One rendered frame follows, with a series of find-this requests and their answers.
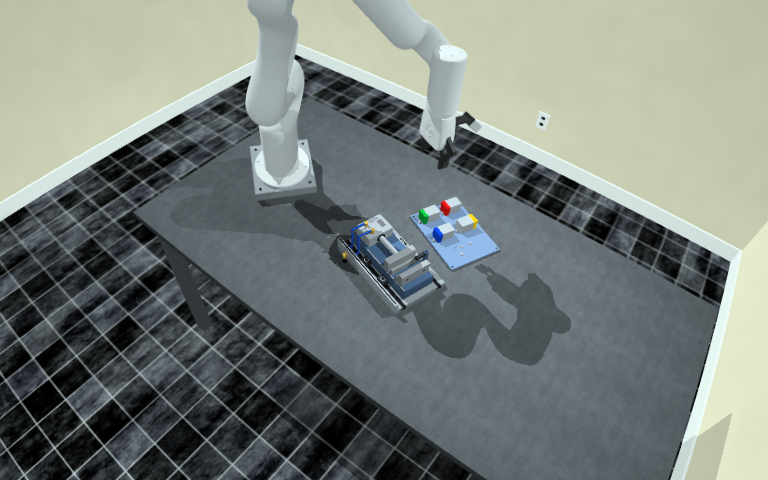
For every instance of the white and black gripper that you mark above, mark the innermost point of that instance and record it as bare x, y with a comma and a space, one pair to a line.
437, 130

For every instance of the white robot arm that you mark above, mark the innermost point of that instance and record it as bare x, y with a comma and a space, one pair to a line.
275, 69

